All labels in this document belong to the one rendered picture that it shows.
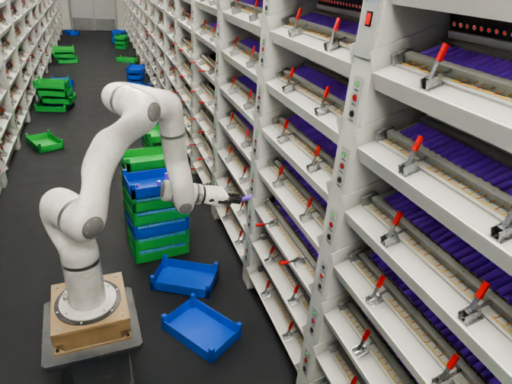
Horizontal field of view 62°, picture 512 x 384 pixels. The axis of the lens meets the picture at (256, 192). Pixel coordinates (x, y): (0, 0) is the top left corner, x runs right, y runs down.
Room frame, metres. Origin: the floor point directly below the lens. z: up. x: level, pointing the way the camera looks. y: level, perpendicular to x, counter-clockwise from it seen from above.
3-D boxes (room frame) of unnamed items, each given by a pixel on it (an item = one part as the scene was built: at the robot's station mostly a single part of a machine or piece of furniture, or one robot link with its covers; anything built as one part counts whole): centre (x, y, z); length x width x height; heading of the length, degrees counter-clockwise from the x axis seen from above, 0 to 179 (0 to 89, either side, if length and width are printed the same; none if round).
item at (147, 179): (1.98, 0.53, 0.44); 0.30 x 0.20 x 0.08; 120
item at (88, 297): (1.11, 0.55, 0.47); 0.19 x 0.19 x 0.18
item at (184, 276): (1.72, 0.33, 0.04); 0.30 x 0.20 x 0.08; 84
